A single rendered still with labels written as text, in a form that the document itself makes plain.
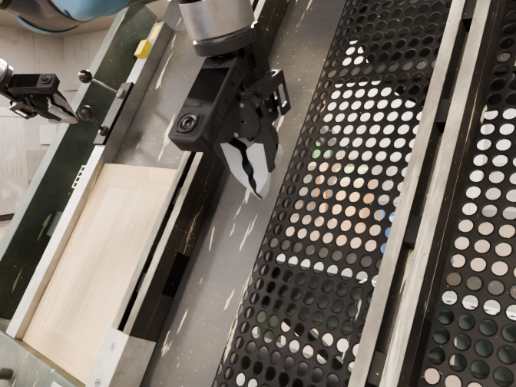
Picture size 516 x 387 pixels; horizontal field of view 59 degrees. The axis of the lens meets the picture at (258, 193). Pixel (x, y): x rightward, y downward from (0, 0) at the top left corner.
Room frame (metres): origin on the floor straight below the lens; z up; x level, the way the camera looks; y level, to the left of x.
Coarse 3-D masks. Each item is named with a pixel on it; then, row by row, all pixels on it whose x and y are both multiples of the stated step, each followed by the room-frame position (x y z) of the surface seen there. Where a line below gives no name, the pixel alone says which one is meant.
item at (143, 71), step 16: (160, 32) 1.39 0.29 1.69; (160, 48) 1.39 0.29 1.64; (144, 64) 1.34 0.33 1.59; (128, 80) 1.35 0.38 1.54; (144, 80) 1.34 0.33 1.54; (128, 96) 1.30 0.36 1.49; (128, 112) 1.30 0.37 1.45; (112, 144) 1.25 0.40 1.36; (96, 160) 1.23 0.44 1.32; (112, 160) 1.25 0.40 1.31; (96, 176) 1.21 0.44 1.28; (80, 192) 1.19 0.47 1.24; (80, 208) 1.18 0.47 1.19; (64, 224) 1.16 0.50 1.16; (64, 240) 1.14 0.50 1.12; (48, 256) 1.12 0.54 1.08; (48, 272) 1.11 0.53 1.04; (32, 288) 1.10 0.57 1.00; (32, 304) 1.07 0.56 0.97; (16, 320) 1.07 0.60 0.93; (16, 336) 1.04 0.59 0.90
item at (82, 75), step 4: (80, 72) 1.27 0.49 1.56; (84, 72) 1.27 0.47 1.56; (88, 72) 1.27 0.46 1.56; (80, 76) 1.27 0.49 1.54; (84, 76) 1.27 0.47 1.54; (88, 76) 1.27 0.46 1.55; (92, 76) 1.29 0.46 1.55; (80, 80) 1.27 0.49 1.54; (84, 80) 1.27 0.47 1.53; (88, 80) 1.27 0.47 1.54; (92, 80) 1.28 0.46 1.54; (96, 80) 1.29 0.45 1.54; (100, 84) 1.29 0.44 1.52; (104, 84) 1.29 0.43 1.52; (108, 88) 1.30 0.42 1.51; (112, 88) 1.30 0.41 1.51; (120, 88) 1.31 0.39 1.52; (116, 92) 1.30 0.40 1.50; (120, 92) 1.30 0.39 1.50; (116, 96) 1.31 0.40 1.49; (120, 96) 1.30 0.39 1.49
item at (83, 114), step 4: (80, 108) 1.16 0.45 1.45; (84, 108) 1.15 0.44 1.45; (88, 108) 1.16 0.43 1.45; (80, 112) 1.15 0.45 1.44; (84, 112) 1.15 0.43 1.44; (88, 112) 1.16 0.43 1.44; (92, 112) 1.17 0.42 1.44; (80, 116) 1.16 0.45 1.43; (84, 116) 1.15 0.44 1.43; (88, 116) 1.16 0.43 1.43; (92, 116) 1.17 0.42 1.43; (84, 120) 1.17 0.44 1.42; (92, 120) 1.20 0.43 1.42; (96, 124) 1.22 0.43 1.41; (100, 128) 1.24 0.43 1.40; (104, 128) 1.26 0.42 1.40; (100, 132) 1.25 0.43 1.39; (104, 132) 1.25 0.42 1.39
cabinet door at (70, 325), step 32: (96, 192) 1.19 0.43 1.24; (128, 192) 1.11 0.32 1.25; (160, 192) 1.03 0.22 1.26; (96, 224) 1.12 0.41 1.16; (128, 224) 1.04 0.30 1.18; (64, 256) 1.12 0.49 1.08; (96, 256) 1.05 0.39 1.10; (128, 256) 0.98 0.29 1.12; (64, 288) 1.06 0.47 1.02; (96, 288) 0.99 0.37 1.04; (32, 320) 1.06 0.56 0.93; (64, 320) 1.00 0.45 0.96; (96, 320) 0.93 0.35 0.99; (64, 352) 0.93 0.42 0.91; (96, 352) 0.88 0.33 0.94
